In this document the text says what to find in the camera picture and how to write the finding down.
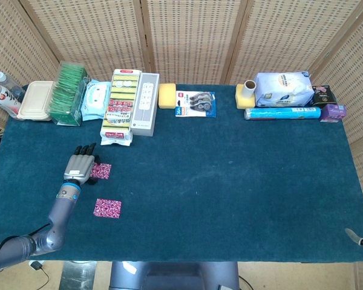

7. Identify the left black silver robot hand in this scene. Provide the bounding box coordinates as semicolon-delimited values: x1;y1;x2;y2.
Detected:
62;142;102;185

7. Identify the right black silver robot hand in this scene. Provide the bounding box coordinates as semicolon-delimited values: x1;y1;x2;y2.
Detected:
343;184;363;251

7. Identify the pink patterned packet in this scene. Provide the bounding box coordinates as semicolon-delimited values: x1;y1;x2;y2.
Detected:
90;163;113;180
93;198;122;219

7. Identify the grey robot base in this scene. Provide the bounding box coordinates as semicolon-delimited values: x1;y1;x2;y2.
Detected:
108;261;240;290

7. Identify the yellow green sponge multipack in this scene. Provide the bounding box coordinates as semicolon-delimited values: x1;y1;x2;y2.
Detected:
100;68;143;147

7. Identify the light blue wet wipes pack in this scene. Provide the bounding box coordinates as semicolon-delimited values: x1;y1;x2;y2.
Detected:
80;79;113;122

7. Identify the green tea bag box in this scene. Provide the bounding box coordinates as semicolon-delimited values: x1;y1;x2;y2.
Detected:
48;61;91;127

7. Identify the beige lidded lunch box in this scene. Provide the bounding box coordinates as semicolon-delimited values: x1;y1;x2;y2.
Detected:
16;80;56;121

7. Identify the long white power strip box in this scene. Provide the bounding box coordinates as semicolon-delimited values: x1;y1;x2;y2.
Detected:
129;72;160;137

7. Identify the bottle with red white label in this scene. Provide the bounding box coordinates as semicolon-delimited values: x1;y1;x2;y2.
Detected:
0;80;22;119

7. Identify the shiny metal table foot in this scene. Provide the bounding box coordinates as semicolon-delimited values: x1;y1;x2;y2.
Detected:
59;261;97;290

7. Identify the clear bottle white cap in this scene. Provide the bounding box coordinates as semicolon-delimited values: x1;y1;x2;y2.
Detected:
0;71;27;100

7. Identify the plain yellow sponge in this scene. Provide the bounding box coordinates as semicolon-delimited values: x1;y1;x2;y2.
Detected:
158;83;177;109

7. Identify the small purple box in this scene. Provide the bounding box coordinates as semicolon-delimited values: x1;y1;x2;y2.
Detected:
319;103;348;123

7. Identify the correction tape blister pack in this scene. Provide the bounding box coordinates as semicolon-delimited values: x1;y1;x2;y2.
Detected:
174;90;218;118

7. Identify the dark blue table mat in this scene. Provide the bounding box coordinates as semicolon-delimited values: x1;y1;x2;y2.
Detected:
0;83;363;263

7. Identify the small black box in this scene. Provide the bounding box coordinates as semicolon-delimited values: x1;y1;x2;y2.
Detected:
311;85;337;109

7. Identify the blue plastic wrap roll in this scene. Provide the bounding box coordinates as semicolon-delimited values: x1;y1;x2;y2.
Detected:
244;106;322;121

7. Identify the white blue tissue bag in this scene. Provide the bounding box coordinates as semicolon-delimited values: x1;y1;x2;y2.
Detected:
254;71;316;108

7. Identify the woven bamboo folding screen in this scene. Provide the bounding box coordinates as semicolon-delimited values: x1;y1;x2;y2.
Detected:
0;0;363;290

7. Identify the yellow sponge with green base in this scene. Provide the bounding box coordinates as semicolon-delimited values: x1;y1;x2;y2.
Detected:
235;83;257;110

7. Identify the white roll with cardboard core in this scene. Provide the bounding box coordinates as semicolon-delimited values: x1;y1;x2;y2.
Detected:
244;80;257;99

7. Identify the black power adapter with cable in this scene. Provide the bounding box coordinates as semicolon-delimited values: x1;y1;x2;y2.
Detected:
29;261;51;283

